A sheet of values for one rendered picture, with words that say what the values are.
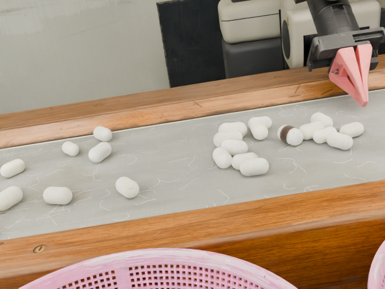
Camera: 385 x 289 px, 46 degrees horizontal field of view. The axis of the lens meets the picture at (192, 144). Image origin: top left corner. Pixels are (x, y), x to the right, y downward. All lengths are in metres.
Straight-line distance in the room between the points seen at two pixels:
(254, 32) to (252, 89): 0.75
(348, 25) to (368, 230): 0.37
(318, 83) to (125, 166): 0.34
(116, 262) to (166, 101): 0.40
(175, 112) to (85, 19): 2.02
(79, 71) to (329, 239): 2.45
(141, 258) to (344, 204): 0.17
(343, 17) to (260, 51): 0.80
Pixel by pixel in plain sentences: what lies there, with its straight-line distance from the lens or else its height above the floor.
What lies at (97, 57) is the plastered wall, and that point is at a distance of 2.71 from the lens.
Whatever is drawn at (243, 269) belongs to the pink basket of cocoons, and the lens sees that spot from 0.33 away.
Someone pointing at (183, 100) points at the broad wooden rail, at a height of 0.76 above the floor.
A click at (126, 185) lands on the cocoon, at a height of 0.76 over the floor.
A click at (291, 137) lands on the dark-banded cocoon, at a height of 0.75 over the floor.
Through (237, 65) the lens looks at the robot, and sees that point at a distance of 1.48.
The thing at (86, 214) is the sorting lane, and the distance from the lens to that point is 0.49.
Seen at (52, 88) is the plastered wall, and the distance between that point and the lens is 2.82.
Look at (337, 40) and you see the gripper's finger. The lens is 0.66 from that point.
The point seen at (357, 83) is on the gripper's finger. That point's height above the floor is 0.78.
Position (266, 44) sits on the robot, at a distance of 1.48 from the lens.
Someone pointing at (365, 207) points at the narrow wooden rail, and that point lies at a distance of 0.40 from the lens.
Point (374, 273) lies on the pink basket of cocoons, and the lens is 0.32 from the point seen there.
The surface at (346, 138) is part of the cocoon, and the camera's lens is 0.54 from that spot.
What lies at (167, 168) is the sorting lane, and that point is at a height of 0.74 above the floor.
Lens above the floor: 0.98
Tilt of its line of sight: 23 degrees down
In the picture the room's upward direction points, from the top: 9 degrees counter-clockwise
